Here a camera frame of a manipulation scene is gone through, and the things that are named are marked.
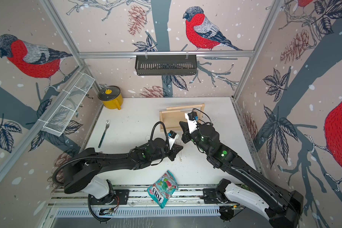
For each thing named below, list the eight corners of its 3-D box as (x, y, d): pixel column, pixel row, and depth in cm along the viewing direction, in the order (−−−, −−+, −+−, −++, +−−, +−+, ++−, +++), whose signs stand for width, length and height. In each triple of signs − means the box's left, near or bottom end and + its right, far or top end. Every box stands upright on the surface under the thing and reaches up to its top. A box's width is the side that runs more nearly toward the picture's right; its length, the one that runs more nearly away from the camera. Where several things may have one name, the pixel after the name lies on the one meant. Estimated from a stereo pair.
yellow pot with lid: (101, 112, 116) (92, 99, 105) (107, 98, 127) (100, 85, 115) (122, 112, 116) (115, 99, 105) (126, 98, 127) (121, 85, 115)
